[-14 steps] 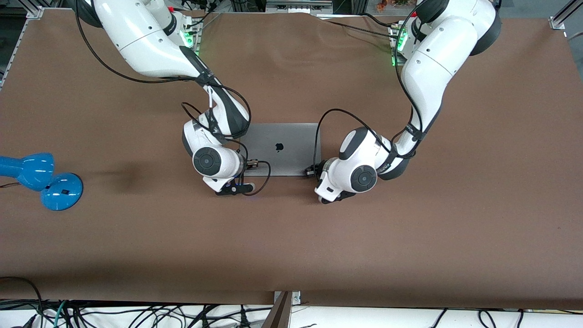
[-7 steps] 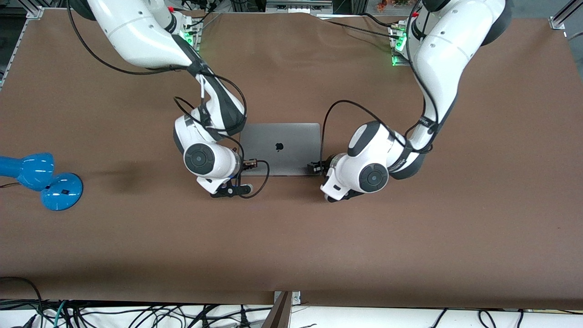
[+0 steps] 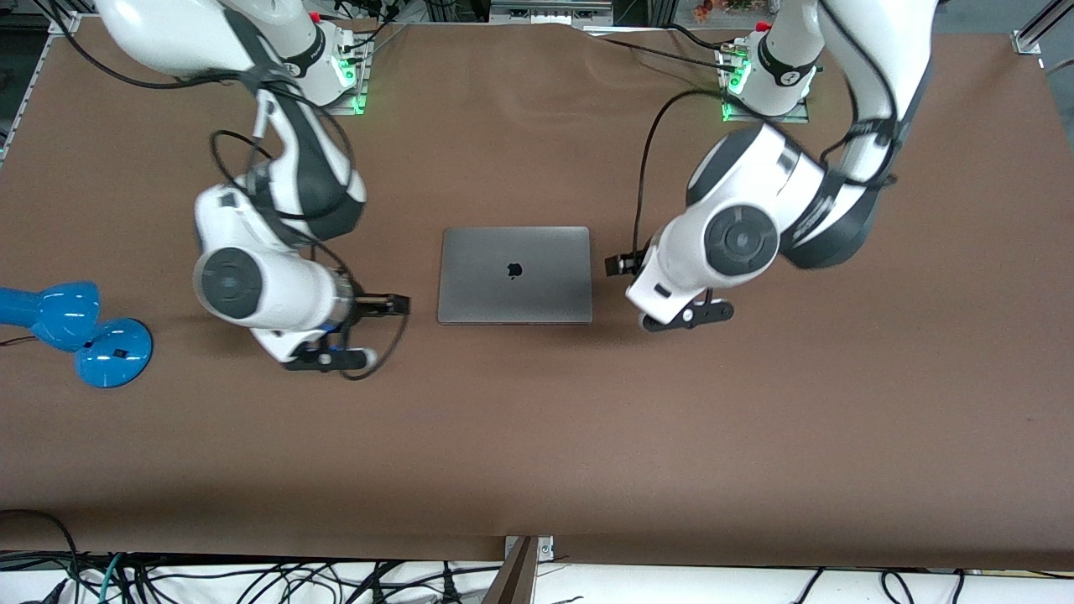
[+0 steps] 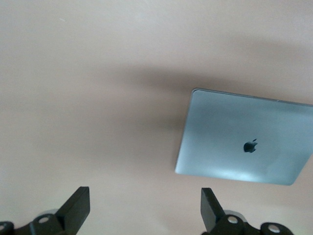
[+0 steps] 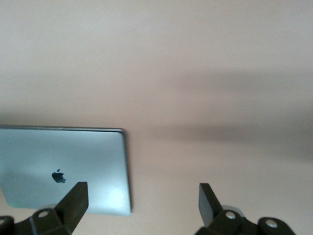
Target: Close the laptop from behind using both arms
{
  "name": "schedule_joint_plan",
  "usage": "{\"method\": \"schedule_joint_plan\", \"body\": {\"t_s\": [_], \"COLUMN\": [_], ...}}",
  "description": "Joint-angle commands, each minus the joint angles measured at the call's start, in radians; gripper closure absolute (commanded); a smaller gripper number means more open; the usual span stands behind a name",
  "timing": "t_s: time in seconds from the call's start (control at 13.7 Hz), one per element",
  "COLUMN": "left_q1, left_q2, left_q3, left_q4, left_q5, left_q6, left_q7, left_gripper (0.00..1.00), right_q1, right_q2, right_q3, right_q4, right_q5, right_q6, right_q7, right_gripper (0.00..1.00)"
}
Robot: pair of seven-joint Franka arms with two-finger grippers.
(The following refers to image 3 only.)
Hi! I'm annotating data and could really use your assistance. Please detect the black cables at right base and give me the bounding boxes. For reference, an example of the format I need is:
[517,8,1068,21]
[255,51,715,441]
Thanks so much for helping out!
[336,0,412,60]

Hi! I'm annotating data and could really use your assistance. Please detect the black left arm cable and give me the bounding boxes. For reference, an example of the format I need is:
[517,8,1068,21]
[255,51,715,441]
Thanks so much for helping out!
[633,0,900,257]

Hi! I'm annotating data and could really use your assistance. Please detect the long black base cable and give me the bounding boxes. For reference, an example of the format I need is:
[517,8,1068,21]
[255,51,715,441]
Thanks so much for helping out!
[587,34,743,76]

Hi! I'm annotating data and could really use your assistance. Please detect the small metal bracket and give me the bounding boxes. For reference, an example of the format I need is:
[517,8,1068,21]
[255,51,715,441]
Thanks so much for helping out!
[503,535,555,563]

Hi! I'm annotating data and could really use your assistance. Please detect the brown table cover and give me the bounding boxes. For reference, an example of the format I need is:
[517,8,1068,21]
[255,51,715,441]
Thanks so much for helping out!
[0,17,1074,571]

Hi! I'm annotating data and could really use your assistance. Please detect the teal cable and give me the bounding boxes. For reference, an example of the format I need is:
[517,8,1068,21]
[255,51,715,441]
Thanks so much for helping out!
[99,552,125,604]

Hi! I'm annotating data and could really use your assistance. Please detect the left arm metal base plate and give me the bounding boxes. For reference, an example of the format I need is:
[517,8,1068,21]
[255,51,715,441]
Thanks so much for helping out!
[720,46,811,124]

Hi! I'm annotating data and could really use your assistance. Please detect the aluminium frame rail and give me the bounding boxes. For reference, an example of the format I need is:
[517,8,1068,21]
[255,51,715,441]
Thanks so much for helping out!
[0,0,81,160]
[1011,0,1074,55]

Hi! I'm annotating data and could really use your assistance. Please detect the white sheet under cover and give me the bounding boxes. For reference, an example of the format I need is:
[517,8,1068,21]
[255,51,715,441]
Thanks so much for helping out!
[0,549,1074,604]

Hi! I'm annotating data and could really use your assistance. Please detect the blue desk lamp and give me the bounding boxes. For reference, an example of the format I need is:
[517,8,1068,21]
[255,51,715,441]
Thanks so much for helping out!
[0,280,154,389]

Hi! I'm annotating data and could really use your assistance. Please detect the grey laptop with black keyboard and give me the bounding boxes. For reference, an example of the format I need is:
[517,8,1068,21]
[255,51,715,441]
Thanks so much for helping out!
[437,226,594,325]

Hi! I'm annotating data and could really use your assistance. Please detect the dark metal post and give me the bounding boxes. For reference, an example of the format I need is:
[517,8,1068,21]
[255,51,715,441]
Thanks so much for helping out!
[482,537,540,604]

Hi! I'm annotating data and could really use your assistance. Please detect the tangled black cables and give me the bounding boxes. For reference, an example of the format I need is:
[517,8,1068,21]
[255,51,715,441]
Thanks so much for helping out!
[50,554,504,604]

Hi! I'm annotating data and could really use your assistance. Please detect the short black base cable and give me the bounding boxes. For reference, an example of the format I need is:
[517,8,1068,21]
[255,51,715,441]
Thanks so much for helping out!
[667,23,733,55]

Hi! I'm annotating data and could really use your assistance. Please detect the black looped floor cable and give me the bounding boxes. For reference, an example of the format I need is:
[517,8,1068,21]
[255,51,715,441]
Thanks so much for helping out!
[0,508,81,588]

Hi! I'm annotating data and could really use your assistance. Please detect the grey metal box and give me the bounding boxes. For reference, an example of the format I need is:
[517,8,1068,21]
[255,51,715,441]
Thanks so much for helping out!
[489,0,615,26]

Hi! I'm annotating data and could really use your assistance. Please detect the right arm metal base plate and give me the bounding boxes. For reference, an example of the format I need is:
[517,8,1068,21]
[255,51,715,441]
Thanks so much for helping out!
[323,34,370,116]

